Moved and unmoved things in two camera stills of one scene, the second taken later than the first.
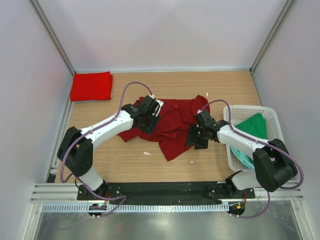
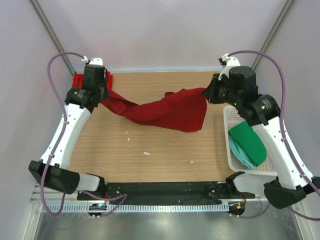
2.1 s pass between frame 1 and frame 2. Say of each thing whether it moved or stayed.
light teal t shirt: stayed
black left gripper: moved
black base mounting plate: stayed
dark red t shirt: moved
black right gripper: moved
